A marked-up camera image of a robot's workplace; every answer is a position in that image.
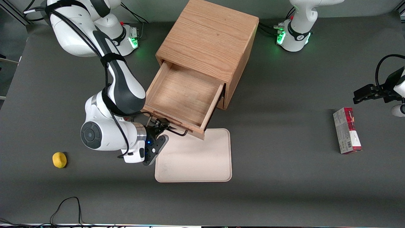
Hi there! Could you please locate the black metal drawer handle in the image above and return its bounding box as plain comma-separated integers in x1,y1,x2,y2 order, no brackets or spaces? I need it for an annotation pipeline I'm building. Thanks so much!
147,115,188,136

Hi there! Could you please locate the beige rectangular tray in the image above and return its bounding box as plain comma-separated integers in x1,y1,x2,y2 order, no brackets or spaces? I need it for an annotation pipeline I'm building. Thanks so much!
154,128,232,183

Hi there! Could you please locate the aluminium frame rail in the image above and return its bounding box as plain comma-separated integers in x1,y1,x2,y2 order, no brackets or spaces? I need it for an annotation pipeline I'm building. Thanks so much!
0,0,32,26

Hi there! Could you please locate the grey and red carton box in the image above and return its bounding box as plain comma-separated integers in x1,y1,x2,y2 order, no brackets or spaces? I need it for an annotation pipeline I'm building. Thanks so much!
333,107,363,155

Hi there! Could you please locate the yellow lemon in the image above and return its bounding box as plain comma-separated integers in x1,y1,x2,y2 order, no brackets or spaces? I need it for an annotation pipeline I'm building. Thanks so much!
52,152,67,168

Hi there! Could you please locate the pale thin bar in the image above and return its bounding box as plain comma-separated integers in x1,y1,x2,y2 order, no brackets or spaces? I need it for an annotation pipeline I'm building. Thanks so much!
0,54,19,64

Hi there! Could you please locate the thin black loose cable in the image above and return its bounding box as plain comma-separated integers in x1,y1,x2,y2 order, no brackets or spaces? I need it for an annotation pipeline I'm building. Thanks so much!
49,197,86,226

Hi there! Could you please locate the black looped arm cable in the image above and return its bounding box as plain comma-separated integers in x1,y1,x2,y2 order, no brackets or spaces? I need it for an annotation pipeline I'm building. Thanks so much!
375,54,405,87

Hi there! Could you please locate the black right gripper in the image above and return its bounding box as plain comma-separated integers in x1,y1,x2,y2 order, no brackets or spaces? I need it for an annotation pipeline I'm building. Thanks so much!
146,118,171,141

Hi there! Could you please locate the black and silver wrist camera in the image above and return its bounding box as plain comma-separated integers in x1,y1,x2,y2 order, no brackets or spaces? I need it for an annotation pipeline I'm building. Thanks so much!
142,135,169,166
390,104,405,117

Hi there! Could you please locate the oak wooden drawer cabinet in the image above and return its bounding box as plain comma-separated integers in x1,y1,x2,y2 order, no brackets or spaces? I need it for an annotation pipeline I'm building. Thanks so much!
155,0,260,111

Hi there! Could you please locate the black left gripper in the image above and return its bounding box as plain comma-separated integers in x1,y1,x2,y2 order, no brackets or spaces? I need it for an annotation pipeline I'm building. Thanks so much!
353,67,403,104

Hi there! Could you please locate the black base cable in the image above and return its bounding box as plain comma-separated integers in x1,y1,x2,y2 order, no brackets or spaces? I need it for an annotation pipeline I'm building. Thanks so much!
258,23,284,36
120,3,150,38

